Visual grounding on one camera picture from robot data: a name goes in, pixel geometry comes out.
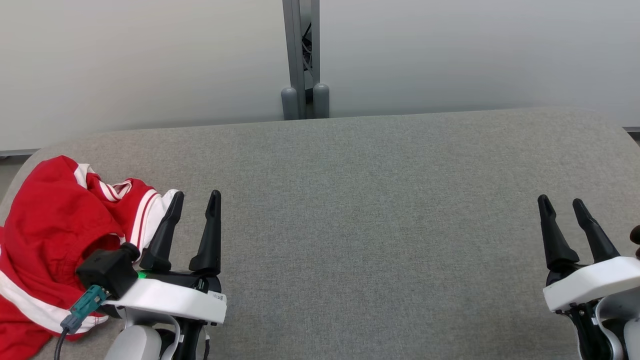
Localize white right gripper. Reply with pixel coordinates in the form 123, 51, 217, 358
537, 195, 640, 313

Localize grey metal partition post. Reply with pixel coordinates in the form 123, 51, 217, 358
282, 0, 321, 121

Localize red white basketball shorts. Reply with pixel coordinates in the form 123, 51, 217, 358
0, 155, 126, 360

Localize grey cylindrical post foot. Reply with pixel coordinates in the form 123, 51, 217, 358
281, 87, 300, 121
313, 83, 330, 119

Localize left teal plug black cable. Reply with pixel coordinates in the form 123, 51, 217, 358
54, 285, 108, 360

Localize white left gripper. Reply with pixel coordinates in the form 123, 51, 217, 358
102, 190, 227, 326

